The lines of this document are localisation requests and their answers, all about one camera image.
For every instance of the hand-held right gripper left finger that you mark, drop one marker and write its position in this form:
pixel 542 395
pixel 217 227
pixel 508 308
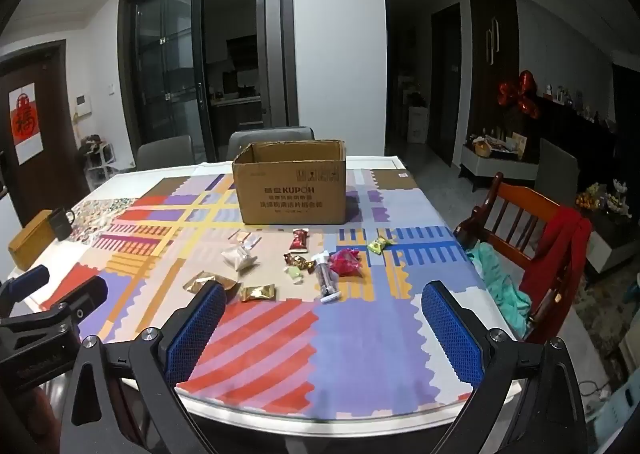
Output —
pixel 195 329

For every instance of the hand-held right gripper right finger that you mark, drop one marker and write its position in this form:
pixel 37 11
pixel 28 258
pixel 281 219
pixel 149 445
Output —
pixel 450 334

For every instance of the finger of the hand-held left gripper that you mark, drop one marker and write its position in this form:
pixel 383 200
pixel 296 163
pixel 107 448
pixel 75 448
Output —
pixel 85 293
pixel 27 278

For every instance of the large gold snack packet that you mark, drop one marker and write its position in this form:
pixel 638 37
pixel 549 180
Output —
pixel 200 280

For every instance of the small gold snack packet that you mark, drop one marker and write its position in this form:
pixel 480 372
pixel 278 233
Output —
pixel 257 293

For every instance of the clear cream snack packet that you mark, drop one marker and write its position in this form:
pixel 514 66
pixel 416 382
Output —
pixel 242 239

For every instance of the white red-edged snack packet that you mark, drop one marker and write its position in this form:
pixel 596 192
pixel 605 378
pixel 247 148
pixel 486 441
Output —
pixel 255 241

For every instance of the small pale green candy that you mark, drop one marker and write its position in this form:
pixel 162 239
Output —
pixel 292 274

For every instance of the green and yellow candy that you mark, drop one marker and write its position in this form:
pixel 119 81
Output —
pixel 378 246

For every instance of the brown twisted foil candy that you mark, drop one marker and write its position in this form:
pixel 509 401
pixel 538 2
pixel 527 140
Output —
pixel 295 260

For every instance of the pink snack packet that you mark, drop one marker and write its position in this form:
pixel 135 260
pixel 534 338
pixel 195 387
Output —
pixel 347 261

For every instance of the white and black stick sachet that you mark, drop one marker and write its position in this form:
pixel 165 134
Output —
pixel 325 279

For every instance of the dark red snack packet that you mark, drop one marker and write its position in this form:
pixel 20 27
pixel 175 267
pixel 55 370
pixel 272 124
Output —
pixel 299 240

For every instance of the brown cardboard box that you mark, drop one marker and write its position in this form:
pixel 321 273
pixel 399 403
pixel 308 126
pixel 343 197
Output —
pixel 290 194

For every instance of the yellow-brown tissue box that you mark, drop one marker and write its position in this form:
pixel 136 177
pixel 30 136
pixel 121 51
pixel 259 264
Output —
pixel 30 244

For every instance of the black mug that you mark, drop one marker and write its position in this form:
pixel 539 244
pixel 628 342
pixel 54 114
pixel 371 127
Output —
pixel 64 224

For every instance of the teal cloth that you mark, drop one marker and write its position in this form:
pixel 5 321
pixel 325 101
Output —
pixel 500 279

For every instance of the floral patterned placemat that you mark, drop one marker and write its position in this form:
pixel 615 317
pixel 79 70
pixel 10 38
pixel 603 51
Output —
pixel 100 214

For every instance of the dark brown entrance door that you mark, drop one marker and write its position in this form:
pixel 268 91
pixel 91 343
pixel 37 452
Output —
pixel 30 194

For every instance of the colourful patterned tablecloth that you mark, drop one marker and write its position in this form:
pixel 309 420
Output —
pixel 350 334

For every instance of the white shoe rack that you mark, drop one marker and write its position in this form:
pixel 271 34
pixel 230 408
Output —
pixel 100 169

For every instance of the red garment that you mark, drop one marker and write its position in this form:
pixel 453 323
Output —
pixel 560 254

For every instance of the wooden chair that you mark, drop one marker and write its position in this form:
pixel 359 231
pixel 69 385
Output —
pixel 510 204

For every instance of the red and white door poster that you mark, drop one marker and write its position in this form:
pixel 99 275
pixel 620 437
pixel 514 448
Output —
pixel 25 124

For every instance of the grey dining chair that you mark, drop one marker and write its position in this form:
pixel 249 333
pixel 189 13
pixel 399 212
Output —
pixel 557 169
pixel 165 151
pixel 270 136

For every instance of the white low side table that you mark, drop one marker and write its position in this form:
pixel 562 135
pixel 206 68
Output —
pixel 495 169

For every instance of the white intercom panel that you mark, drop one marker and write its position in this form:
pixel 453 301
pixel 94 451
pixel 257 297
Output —
pixel 83 104

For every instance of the flower bouquet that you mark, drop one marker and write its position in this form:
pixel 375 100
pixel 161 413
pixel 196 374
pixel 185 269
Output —
pixel 600 196

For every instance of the white hallway box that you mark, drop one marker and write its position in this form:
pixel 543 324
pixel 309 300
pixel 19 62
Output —
pixel 417 124

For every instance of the glass sliding door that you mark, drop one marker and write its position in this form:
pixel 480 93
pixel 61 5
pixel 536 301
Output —
pixel 160 59

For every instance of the dark hallway door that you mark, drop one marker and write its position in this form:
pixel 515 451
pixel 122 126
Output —
pixel 446 84

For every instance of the dark tall cabinet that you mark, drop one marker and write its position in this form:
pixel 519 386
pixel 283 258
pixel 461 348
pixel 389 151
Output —
pixel 480 84

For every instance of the red foil balloons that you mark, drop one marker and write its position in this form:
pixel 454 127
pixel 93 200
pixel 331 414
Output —
pixel 522 84

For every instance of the silver refrigerator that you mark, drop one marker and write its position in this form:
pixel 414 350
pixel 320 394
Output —
pixel 272 59

